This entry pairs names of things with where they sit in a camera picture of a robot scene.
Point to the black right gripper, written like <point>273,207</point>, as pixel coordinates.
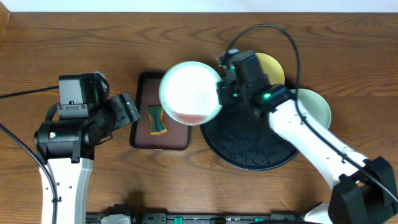
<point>226,98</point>

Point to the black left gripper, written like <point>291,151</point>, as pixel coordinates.
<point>123,109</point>

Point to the green orange sponge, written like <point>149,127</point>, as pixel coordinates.
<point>157,120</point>

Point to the light green plate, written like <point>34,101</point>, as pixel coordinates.
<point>188,93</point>
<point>316,105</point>

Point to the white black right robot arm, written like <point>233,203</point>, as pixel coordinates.
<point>363,190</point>

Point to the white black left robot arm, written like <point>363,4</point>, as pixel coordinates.
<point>85,116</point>

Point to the black rectangular water tray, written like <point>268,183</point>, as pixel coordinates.
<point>147,95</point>

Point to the yellow dirty plate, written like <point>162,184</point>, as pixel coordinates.
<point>272,68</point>

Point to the black round tray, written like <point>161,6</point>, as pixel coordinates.
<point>245,141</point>

